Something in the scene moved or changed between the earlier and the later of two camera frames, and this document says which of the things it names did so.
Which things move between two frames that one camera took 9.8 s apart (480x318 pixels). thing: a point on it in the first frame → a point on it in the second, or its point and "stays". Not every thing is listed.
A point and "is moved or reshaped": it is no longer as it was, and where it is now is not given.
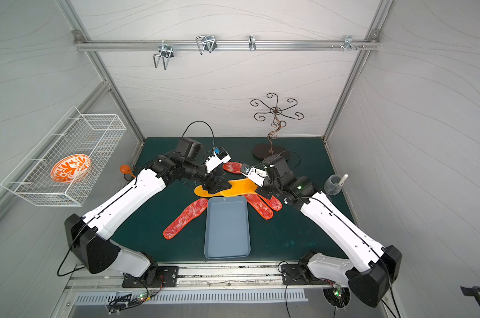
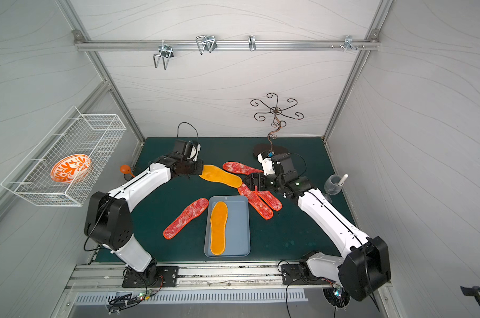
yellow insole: x=240 y=186 is moved or reshaped
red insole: x=274 y=203 stays
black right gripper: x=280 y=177 stays
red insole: x=190 y=212 stays
